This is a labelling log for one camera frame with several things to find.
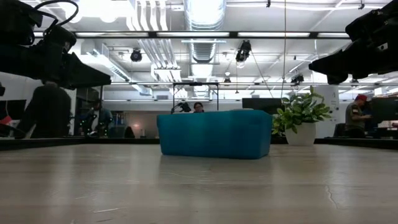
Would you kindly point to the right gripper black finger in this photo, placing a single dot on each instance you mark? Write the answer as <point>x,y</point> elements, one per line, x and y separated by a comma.
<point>334,67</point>

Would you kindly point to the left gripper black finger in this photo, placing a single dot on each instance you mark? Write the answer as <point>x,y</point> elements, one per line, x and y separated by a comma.
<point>84,76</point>

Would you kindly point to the small black background robot arm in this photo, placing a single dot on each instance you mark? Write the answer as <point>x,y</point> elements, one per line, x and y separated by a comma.
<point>183,106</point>

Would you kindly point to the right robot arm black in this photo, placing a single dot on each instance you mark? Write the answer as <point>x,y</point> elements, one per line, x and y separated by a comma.
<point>376,25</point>

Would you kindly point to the blue fabric basket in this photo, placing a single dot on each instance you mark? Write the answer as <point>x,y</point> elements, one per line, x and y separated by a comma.
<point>214,133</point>

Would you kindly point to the black flat monitor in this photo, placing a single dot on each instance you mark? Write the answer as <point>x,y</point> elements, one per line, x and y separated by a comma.
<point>385,109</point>
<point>261,105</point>
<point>9,109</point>

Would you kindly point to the green leafy plant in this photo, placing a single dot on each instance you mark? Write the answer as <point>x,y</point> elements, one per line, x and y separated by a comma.
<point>300,107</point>

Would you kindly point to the person with red cap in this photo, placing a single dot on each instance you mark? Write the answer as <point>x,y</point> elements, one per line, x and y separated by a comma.
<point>354,116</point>

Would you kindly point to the black office chair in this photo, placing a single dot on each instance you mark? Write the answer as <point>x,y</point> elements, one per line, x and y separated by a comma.
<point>340,130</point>

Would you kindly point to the red object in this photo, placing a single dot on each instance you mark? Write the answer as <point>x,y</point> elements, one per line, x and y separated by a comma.
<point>5,120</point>

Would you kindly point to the white plant pot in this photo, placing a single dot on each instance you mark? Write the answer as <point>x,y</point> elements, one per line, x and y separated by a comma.
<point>300,135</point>

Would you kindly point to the black ceiling camera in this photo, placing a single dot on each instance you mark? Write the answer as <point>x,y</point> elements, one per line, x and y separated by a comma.
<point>136,56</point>
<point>243,51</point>
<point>297,78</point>

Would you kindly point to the black overhead frame bar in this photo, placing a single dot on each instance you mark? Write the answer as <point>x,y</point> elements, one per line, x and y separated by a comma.
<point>233,34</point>

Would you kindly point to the black metal frame stand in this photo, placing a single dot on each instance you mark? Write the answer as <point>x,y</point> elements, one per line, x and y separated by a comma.
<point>195,83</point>

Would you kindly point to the silver ventilation duct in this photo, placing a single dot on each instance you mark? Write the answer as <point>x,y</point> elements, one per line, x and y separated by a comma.
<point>203,18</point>

